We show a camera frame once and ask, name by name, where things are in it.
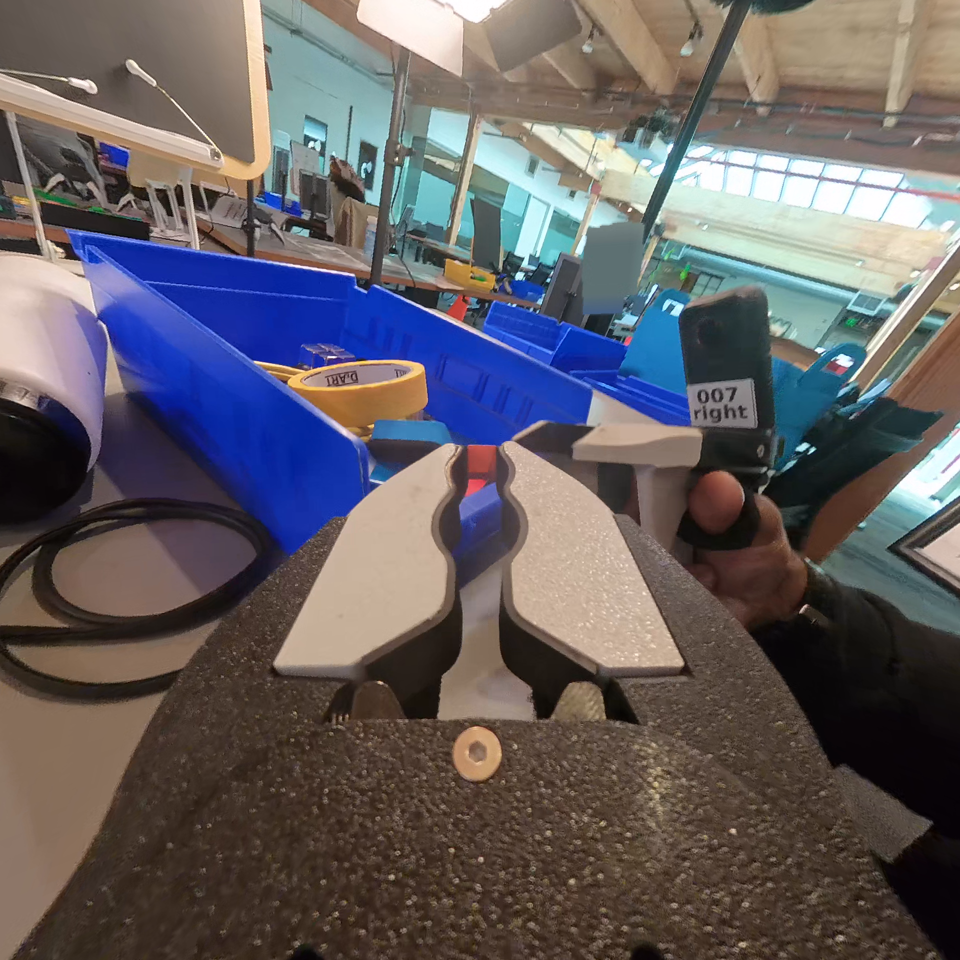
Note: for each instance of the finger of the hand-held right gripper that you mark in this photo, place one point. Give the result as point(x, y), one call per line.
point(637, 444)
point(547, 439)

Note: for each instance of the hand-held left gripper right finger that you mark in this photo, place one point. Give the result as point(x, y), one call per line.
point(585, 585)

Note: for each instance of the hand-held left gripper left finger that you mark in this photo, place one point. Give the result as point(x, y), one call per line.
point(367, 585)

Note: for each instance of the large blue plastic bin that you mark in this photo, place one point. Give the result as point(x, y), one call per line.
point(225, 390)

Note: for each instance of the person's right forearm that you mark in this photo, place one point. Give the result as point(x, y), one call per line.
point(885, 675)

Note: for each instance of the person's right hand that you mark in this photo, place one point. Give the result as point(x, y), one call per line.
point(757, 577)

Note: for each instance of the stacked low blue bins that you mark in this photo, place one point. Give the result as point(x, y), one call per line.
point(637, 394)

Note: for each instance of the red plastic box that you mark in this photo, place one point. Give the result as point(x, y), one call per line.
point(480, 465)

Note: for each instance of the blue divided bin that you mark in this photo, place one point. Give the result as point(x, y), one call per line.
point(540, 337)

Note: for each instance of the blue plastic block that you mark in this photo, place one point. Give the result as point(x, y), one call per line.
point(409, 433)

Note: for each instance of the black cabinet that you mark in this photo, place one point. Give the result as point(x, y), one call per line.
point(561, 292)

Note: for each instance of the orange cone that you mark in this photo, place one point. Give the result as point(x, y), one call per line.
point(461, 309)

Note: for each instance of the dark cloth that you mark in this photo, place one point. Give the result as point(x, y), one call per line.
point(840, 457)

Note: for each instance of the yellow bin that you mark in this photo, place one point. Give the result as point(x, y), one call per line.
point(465, 271)

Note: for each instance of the yellow masking tape roll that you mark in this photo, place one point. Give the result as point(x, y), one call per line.
point(277, 371)
point(360, 390)

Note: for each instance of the ceiling projector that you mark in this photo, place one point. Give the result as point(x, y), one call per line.
point(649, 127)

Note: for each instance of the clear plastic cube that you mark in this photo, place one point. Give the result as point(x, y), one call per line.
point(326, 354)

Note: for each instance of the long wooden desk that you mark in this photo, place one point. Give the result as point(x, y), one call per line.
point(315, 255)

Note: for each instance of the brown jacket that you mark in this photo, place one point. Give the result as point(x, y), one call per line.
point(346, 202)

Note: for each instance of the black light stand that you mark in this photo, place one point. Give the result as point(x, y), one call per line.
point(390, 165)

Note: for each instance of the white roll with black cap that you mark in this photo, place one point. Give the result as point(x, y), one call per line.
point(52, 360)

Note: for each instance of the studio light panel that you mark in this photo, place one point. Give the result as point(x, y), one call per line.
point(409, 30)

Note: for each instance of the long black box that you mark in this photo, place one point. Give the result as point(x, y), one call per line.
point(90, 221)

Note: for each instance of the white board stand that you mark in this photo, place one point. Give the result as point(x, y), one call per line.
point(31, 187)

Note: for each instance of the black board with wood rim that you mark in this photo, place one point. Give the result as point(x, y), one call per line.
point(150, 45)

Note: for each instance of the silver duct with vent grille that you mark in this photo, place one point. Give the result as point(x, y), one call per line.
point(866, 302)

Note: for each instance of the wooden post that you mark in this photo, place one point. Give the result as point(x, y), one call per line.
point(915, 322)

